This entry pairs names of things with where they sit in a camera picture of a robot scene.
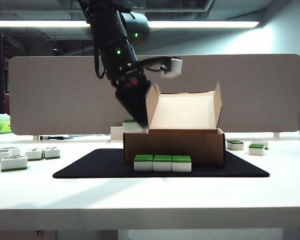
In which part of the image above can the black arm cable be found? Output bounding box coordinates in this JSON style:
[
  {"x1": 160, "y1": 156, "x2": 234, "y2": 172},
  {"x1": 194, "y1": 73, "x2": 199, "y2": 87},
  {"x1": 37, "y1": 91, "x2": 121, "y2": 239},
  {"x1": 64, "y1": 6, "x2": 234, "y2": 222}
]
[{"x1": 93, "y1": 46, "x2": 108, "y2": 80}]

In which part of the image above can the dark red cabinet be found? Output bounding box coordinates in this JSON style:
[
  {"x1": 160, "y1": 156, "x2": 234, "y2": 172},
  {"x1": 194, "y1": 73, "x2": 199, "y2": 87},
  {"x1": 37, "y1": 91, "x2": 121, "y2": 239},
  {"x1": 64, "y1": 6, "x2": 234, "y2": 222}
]
[{"x1": 3, "y1": 93, "x2": 11, "y2": 116}]

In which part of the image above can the bird print mahjong tile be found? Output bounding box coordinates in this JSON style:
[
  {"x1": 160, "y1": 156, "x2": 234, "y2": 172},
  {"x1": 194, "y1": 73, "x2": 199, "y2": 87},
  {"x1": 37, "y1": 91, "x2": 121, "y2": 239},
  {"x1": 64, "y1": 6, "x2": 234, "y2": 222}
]
[{"x1": 0, "y1": 155, "x2": 28, "y2": 173}]

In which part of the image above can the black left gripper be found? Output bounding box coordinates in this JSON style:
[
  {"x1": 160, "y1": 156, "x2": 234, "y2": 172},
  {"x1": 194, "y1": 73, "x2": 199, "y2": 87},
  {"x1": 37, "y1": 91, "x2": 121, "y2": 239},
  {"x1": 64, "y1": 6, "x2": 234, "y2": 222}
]
[{"x1": 110, "y1": 69, "x2": 154, "y2": 130}]

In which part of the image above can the bright green package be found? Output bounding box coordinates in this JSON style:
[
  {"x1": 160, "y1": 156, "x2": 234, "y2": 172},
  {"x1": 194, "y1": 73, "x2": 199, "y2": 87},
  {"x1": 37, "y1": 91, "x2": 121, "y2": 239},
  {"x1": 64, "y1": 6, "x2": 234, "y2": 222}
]
[{"x1": 0, "y1": 119, "x2": 13, "y2": 135}]

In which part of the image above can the brown cardboard paper box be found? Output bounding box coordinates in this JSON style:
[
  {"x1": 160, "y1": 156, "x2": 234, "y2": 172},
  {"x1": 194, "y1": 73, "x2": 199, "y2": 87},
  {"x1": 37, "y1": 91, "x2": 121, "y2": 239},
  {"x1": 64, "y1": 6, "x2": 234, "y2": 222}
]
[{"x1": 123, "y1": 81, "x2": 226, "y2": 166}]

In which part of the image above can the white rectangular box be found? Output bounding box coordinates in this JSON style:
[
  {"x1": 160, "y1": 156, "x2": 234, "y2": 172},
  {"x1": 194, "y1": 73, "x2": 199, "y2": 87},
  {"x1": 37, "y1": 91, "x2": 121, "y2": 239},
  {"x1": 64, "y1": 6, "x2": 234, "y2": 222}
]
[{"x1": 110, "y1": 126, "x2": 126, "y2": 144}]

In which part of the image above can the green-backed white mahjong tile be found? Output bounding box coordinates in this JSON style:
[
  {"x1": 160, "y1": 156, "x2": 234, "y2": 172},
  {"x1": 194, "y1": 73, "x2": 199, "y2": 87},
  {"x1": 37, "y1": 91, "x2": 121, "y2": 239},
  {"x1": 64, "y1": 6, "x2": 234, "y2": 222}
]
[
  {"x1": 171, "y1": 155, "x2": 192, "y2": 173},
  {"x1": 133, "y1": 154, "x2": 155, "y2": 173},
  {"x1": 122, "y1": 119, "x2": 149, "y2": 135},
  {"x1": 248, "y1": 143, "x2": 266, "y2": 156},
  {"x1": 152, "y1": 154, "x2": 173, "y2": 173},
  {"x1": 250, "y1": 140, "x2": 269, "y2": 150},
  {"x1": 226, "y1": 140, "x2": 245, "y2": 151}
]

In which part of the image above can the black screwdriver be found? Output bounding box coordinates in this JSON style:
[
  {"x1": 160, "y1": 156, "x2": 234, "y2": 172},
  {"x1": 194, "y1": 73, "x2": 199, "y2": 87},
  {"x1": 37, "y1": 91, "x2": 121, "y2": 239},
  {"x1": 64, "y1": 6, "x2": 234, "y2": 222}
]
[{"x1": 39, "y1": 135, "x2": 66, "y2": 141}]

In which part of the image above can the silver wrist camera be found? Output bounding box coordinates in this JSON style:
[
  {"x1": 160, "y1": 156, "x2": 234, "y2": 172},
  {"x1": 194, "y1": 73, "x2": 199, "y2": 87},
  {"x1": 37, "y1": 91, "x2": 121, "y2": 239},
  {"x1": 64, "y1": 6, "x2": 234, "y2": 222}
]
[{"x1": 160, "y1": 57, "x2": 183, "y2": 79}]

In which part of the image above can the three bamboo mahjong tile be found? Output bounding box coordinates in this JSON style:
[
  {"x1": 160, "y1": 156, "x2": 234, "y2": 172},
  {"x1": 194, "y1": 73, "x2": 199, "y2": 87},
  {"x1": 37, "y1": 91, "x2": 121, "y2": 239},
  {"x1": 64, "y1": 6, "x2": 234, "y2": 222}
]
[{"x1": 43, "y1": 146, "x2": 61, "y2": 160}]

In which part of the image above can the eight bamboo mahjong tile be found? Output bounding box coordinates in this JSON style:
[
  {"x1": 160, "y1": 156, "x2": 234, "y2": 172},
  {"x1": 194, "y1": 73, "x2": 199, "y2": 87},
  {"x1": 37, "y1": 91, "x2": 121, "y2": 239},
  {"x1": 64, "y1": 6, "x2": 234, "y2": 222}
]
[{"x1": 0, "y1": 147, "x2": 21, "y2": 157}]

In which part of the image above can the black rectangular mat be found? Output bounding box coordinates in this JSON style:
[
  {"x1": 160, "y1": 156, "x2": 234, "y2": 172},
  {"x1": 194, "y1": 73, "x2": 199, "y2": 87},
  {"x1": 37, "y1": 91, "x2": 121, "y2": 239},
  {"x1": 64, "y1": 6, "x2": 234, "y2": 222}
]
[{"x1": 52, "y1": 148, "x2": 270, "y2": 179}]

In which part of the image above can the two bamboo mahjong tile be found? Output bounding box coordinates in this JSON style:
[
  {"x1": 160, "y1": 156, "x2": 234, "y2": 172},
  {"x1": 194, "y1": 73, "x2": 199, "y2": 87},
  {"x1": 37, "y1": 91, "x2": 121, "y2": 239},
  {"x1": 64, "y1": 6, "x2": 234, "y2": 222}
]
[{"x1": 24, "y1": 148, "x2": 45, "y2": 162}]

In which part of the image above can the grey-brown desk divider panel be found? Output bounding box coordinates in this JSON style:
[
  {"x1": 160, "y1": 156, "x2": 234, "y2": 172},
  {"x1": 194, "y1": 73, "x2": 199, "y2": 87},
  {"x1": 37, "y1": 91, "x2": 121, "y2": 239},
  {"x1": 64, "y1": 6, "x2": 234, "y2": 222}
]
[{"x1": 9, "y1": 53, "x2": 300, "y2": 136}]

